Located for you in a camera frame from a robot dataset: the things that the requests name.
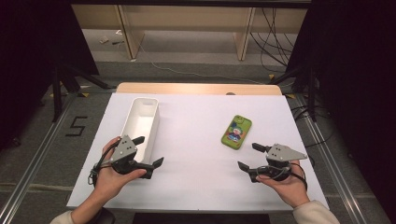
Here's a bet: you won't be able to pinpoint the person's right hand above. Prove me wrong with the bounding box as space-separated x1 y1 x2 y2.
255 159 311 209

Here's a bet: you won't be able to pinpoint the thin white floor cable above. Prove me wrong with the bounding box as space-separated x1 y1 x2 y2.
136 38 265 86

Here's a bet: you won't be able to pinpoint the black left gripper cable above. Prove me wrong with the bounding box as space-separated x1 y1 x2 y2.
88 139 120 187

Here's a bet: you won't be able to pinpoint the white table sheet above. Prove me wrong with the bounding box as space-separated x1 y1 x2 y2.
65 91 330 213

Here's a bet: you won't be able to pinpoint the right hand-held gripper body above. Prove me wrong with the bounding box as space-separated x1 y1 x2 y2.
248 143 308 183

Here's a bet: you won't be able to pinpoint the bundle of black cables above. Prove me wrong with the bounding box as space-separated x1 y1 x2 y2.
249 7 295 74

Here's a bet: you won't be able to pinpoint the person's left hand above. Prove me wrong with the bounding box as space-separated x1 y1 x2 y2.
93 135 148 200

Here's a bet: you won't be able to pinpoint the black floor cables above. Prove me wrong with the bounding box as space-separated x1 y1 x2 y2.
290 104 335 148

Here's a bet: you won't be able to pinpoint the black curtain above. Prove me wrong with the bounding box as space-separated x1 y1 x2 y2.
0 0 100 150
286 0 396 218

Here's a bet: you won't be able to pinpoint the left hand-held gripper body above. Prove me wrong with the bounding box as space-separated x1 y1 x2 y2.
109 133 156 180

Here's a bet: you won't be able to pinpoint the black metal stand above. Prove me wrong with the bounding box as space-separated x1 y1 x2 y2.
269 66 318 123
50 63 118 123

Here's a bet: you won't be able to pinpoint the white storage box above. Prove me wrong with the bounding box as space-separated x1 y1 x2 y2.
120 96 161 165

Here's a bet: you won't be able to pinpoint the wooden shelf furniture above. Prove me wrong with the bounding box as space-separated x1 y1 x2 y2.
70 3 309 62

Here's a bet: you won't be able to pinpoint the green phone case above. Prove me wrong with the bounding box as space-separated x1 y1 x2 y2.
220 114 253 151

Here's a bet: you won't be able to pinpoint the metal floor rail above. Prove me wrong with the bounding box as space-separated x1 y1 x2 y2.
0 92 78 224
295 93 370 224

